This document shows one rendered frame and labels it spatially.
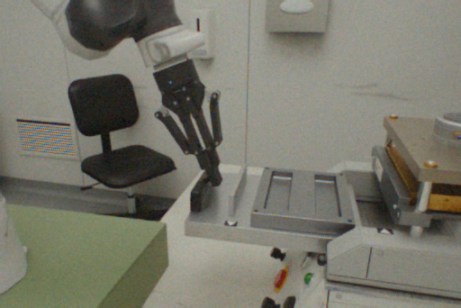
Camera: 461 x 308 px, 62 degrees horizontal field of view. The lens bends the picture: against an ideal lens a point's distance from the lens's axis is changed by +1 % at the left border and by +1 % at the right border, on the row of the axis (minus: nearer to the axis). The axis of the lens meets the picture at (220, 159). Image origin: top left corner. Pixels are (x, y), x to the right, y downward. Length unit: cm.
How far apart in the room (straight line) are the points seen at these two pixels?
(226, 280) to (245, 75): 155
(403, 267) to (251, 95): 176
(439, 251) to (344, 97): 168
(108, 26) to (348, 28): 169
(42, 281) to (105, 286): 12
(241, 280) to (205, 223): 26
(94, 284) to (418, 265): 51
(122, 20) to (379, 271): 53
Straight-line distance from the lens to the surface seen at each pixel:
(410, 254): 60
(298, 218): 63
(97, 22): 62
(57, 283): 74
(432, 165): 57
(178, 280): 88
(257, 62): 222
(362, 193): 85
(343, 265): 60
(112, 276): 72
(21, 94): 302
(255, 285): 87
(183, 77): 66
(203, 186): 69
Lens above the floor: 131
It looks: 22 degrees down
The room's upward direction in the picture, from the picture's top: straight up
